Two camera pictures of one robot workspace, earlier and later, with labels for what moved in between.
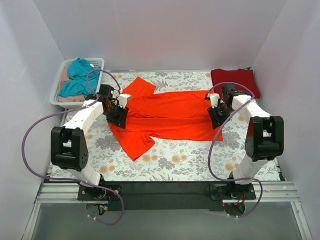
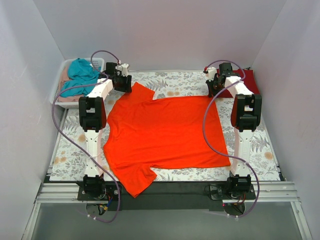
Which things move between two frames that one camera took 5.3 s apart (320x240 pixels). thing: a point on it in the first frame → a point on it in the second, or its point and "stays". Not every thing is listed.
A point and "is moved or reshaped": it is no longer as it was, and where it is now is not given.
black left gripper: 117,116 → 122,83
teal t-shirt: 83,78 stays
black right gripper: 217,117 → 213,85
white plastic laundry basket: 98,62 stays
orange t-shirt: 175,115 is moved or reshaped
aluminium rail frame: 266,192 stays
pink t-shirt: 64,78 stays
